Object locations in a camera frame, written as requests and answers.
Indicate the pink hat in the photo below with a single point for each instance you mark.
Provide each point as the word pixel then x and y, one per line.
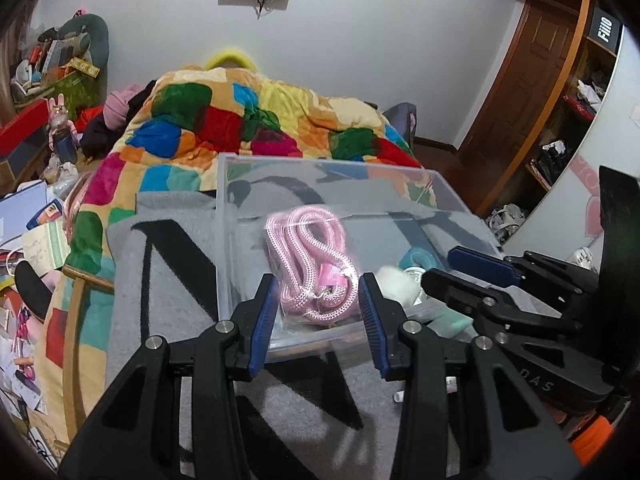
pixel 120 107

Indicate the white fluffy ball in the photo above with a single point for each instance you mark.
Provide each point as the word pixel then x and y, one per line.
pixel 392 285

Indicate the pile of papers and clutter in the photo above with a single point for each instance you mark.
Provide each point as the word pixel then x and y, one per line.
pixel 20 370

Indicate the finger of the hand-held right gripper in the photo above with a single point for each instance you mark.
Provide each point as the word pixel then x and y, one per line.
pixel 482 264
pixel 452 290

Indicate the brown wooden shelf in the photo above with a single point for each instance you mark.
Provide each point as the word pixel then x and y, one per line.
pixel 592 70

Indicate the black oval pad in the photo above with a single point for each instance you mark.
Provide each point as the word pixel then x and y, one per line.
pixel 32 287

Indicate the clear plastic storage box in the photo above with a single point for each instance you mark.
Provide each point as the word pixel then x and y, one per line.
pixel 235 240

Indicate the black sign box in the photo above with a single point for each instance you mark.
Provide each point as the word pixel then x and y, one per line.
pixel 606 30

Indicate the dark clothes pile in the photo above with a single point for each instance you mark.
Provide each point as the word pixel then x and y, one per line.
pixel 100 135

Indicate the green cardboard box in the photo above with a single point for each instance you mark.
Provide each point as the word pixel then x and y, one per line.
pixel 75 90

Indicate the mint green soft item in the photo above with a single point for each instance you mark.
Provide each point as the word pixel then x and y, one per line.
pixel 447 322

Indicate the pink bunny toy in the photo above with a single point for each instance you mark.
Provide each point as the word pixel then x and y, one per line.
pixel 62 127

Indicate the grey backpack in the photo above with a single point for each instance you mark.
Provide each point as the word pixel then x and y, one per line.
pixel 402 120

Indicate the brown wooden door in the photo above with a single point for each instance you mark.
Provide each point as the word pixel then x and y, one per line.
pixel 525 90

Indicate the grey green cushion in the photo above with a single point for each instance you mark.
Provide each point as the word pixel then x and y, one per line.
pixel 97 42

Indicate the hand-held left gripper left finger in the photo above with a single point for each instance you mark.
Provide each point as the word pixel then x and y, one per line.
pixel 263 325

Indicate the white panel with pink print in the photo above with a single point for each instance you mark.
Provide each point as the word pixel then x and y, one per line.
pixel 575 210

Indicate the white shoes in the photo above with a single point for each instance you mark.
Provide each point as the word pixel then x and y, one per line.
pixel 505 217

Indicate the red box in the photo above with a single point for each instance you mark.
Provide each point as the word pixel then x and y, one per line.
pixel 22 125

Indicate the colourful patchwork blanket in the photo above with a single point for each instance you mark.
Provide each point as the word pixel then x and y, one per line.
pixel 210 120

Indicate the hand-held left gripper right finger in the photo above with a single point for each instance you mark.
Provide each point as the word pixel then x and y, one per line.
pixel 371 325

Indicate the yellow plush pillow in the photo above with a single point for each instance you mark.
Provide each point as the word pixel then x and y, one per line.
pixel 230 56

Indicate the pale green notebook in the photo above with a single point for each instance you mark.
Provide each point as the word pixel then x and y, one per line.
pixel 47 247

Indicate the grey blanket with black pattern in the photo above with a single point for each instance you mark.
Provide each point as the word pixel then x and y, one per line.
pixel 170 280

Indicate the blue and white box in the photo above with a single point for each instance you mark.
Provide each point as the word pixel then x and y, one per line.
pixel 25 207

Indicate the wooden chair frame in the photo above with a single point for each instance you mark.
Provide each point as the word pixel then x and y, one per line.
pixel 75 350

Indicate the teal plastic item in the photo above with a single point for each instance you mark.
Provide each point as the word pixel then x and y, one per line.
pixel 417 256

